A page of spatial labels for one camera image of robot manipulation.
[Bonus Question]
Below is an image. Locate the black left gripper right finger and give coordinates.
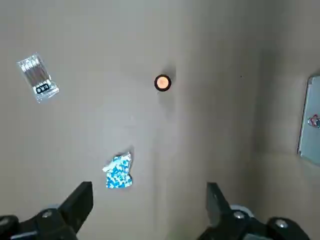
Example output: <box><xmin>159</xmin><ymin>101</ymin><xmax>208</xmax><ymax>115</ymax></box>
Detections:
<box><xmin>199</xmin><ymin>182</ymin><xmax>311</xmax><ymax>240</ymax></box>

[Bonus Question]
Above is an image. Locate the silver aluminium medicine case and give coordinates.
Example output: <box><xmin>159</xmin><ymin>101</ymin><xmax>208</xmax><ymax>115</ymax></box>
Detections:
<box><xmin>296</xmin><ymin>75</ymin><xmax>320</xmax><ymax>168</ymax></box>

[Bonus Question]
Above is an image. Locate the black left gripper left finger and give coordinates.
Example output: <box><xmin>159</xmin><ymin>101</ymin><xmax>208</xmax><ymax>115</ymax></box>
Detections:
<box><xmin>0</xmin><ymin>181</ymin><xmax>94</xmax><ymax>240</ymax></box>

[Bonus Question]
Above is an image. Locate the blue white pill packet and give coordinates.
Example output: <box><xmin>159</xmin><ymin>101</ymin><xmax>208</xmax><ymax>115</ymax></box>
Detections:
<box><xmin>101</xmin><ymin>151</ymin><xmax>134</xmax><ymax>190</ymax></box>

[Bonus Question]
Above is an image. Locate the clear swab packet black label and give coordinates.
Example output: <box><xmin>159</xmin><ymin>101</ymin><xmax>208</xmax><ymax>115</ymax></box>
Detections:
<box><xmin>16</xmin><ymin>51</ymin><xmax>61</xmax><ymax>104</ymax></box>

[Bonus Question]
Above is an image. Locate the brown bottle orange cap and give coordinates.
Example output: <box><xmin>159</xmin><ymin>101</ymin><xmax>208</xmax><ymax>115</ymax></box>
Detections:
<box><xmin>153</xmin><ymin>73</ymin><xmax>173</xmax><ymax>92</ymax></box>

